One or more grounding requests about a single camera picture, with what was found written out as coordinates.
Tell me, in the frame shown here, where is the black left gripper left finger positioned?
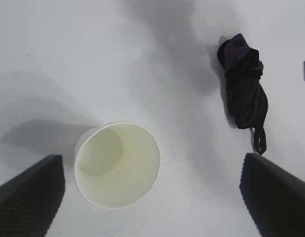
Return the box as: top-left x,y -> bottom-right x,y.
0,154 -> 67,237

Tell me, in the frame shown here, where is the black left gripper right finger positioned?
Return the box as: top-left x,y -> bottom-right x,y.
238,152 -> 305,237

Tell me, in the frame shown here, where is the purple and black cloth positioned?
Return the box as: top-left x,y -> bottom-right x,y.
216,33 -> 269,156

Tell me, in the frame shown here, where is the white paper cup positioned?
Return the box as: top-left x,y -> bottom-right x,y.
74,120 -> 162,210

